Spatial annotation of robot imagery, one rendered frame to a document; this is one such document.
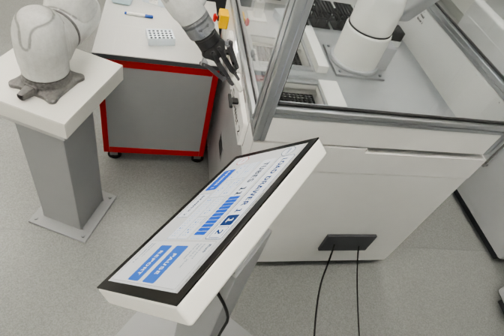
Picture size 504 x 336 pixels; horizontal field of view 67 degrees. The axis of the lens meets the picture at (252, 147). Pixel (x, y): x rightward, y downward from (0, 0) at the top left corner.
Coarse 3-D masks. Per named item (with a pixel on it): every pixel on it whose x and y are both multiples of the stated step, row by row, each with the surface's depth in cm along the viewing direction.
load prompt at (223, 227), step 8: (280, 160) 91; (288, 160) 89; (272, 168) 90; (280, 168) 87; (264, 176) 88; (272, 176) 85; (256, 184) 85; (264, 184) 83; (248, 192) 84; (256, 192) 82; (240, 200) 82; (248, 200) 80; (232, 208) 80; (240, 208) 78; (232, 216) 77; (240, 216) 75; (224, 224) 75; (232, 224) 74; (216, 232) 74; (224, 232) 72
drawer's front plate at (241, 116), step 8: (240, 80) 146; (232, 88) 153; (232, 96) 152; (240, 96) 140; (232, 104) 151; (240, 104) 137; (240, 112) 136; (240, 120) 135; (240, 128) 134; (240, 136) 134; (240, 144) 137
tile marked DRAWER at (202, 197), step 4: (200, 196) 98; (204, 196) 96; (196, 200) 97; (200, 200) 95; (192, 204) 96; (196, 204) 94; (188, 208) 94; (192, 208) 93; (184, 212) 93; (188, 212) 92; (180, 216) 93; (184, 216) 91
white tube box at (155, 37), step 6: (150, 30) 179; (156, 30) 180; (162, 30) 181; (168, 30) 183; (150, 36) 176; (156, 36) 177; (162, 36) 178; (168, 36) 179; (174, 36) 180; (150, 42) 176; (156, 42) 177; (162, 42) 178; (168, 42) 179; (174, 42) 180
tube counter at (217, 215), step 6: (240, 186) 90; (246, 186) 88; (234, 192) 88; (240, 192) 86; (228, 198) 87; (234, 198) 85; (222, 204) 86; (228, 204) 84; (216, 210) 84; (222, 210) 83; (216, 216) 81; (210, 222) 80; (216, 222) 78; (204, 228) 79; (210, 228) 77; (198, 234) 78; (204, 234) 76
